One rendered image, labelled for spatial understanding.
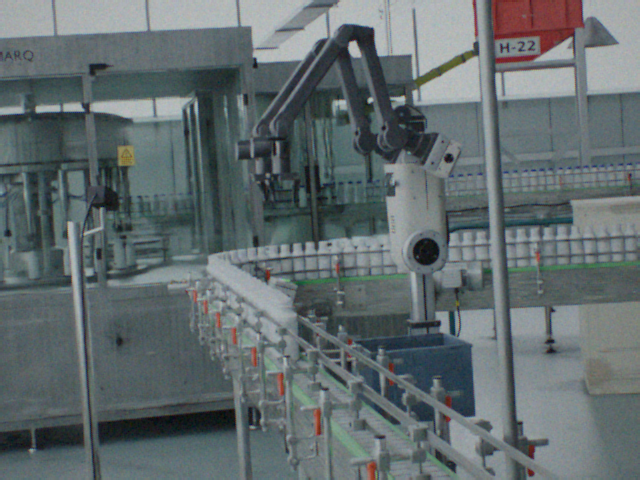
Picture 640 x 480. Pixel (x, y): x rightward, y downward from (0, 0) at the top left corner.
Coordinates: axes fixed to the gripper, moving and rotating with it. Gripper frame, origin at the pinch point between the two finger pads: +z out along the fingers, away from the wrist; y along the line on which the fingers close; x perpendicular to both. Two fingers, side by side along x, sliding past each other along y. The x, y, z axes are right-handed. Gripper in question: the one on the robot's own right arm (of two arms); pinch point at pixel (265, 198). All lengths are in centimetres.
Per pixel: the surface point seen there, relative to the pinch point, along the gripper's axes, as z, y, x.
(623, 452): 138, -199, -121
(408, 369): 50, -20, 100
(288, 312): 26, 23, 135
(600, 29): -118, -446, -633
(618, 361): 119, -270, -265
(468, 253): 32, -110, -89
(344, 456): 42, 35, 233
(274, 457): 142, -40, -204
